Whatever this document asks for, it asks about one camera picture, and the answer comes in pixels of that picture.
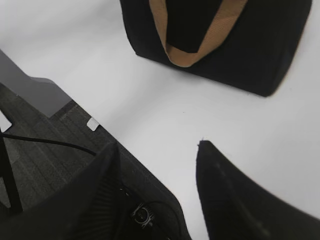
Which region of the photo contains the black cable on floor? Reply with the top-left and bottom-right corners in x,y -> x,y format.
0,133 -> 97,156

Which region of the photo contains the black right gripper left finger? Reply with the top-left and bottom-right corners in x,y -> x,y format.
0,143 -> 121,240

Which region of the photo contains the tan front bag handle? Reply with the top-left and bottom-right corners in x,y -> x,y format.
149,0 -> 248,68

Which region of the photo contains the black canvas tote bag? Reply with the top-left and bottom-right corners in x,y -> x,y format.
120,0 -> 312,97

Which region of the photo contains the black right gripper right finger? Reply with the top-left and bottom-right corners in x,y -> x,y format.
196,140 -> 320,240

